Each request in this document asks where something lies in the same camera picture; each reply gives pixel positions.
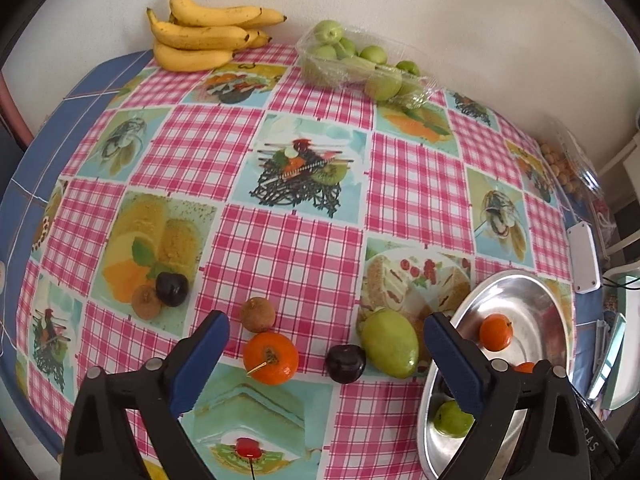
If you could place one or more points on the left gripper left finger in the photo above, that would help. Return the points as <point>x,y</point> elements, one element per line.
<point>99,442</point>

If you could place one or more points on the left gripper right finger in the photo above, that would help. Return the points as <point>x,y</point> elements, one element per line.
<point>551,444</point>

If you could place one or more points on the small orange tangerine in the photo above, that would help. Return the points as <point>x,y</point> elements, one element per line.
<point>525,367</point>

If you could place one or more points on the small green fruit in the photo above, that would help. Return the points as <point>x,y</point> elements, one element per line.
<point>451,421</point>

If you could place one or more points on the brown kiwi-like fruit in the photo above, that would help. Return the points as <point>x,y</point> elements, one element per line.
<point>145,303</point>

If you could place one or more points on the large orange tangerine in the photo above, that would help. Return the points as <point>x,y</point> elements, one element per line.
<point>496,332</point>

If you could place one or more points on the dark cherry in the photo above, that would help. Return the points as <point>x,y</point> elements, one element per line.
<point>345,363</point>
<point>171,288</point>

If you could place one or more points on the orange tangerine with stem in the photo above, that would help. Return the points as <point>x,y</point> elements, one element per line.
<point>270,358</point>

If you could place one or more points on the large green mango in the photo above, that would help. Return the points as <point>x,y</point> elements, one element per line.
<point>390,343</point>

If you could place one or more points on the silver metal bowl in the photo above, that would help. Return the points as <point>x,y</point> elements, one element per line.
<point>539,333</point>

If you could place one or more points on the white plastic device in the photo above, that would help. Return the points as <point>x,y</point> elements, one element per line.
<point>586,275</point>

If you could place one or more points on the checkered fruit-print tablecloth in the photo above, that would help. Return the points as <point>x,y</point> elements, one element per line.
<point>251,184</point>

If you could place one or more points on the clear box of nuts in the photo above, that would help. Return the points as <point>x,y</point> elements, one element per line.
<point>573,171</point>

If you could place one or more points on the yellow banana bunch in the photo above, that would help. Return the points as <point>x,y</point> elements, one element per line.
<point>196,38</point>

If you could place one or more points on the green guava front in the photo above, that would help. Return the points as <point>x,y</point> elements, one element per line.
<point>382,86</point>

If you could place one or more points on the green guava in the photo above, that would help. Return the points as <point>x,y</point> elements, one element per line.
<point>328,32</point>
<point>382,86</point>

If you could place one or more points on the clear plastic fruit tray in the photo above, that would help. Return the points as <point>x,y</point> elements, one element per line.
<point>348,64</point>

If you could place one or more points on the green guava top left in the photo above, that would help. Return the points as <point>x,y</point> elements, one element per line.
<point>328,32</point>

